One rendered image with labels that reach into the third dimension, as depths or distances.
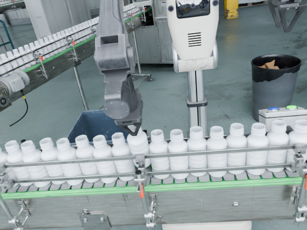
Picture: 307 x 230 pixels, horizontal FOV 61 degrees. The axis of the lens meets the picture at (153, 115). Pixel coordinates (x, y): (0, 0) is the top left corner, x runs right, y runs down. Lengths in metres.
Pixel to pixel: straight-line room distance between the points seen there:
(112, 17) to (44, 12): 6.00
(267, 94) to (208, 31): 1.65
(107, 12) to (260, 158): 0.58
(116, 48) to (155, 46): 3.99
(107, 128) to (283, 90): 1.83
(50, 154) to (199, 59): 0.79
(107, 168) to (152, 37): 3.81
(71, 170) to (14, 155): 0.19
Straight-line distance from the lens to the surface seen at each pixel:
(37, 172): 0.95
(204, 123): 1.49
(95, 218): 0.99
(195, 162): 0.82
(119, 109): 0.57
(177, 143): 0.78
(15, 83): 2.12
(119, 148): 0.81
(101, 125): 1.52
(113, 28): 0.60
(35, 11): 6.75
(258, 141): 0.81
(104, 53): 0.58
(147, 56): 4.67
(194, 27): 1.24
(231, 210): 0.94
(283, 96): 2.84
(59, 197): 0.96
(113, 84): 0.57
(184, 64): 1.29
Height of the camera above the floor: 1.60
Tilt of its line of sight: 29 degrees down
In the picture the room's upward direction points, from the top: 8 degrees counter-clockwise
